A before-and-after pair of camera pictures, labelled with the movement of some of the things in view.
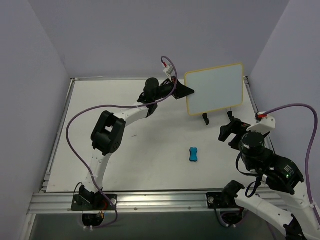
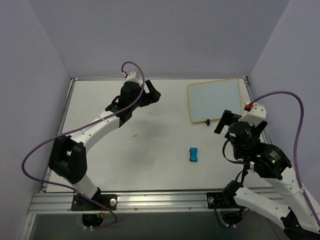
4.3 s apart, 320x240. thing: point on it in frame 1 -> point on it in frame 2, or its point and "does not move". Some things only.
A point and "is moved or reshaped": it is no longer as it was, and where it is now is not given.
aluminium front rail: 53,202 does not move
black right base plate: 216,200 does not move
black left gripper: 176,90 -> 144,93
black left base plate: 94,202 does not move
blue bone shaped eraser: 193,156 does not move
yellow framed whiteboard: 215,88 is moved or reshaped
